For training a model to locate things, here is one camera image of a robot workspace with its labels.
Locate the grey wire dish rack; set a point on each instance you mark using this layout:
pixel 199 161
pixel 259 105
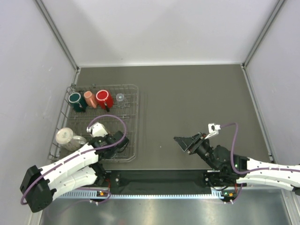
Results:
pixel 78 121

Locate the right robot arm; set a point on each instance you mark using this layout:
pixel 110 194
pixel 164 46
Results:
pixel 232 168

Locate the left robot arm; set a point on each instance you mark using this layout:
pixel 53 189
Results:
pixel 68 164

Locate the aluminium frame rail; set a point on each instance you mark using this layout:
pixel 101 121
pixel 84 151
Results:
pixel 144 182

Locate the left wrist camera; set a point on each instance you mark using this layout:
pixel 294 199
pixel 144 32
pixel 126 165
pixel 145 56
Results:
pixel 97 130

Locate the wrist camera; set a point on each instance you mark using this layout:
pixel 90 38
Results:
pixel 97 130
pixel 213 130

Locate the white mug orange inside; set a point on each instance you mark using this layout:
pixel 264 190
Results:
pixel 69 140

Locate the clear plastic cup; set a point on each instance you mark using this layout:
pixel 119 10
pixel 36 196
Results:
pixel 120 98

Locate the small pink mug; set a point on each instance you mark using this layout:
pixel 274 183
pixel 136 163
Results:
pixel 90 99

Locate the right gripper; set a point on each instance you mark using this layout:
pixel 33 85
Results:
pixel 184 142

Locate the red mug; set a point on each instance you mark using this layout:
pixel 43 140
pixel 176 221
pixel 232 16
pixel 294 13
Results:
pixel 105 100

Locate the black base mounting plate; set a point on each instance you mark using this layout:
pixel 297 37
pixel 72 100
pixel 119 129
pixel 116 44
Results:
pixel 164 182

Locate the dark green mug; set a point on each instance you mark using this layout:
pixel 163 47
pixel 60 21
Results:
pixel 77 101

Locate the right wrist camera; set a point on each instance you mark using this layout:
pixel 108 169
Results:
pixel 213 130

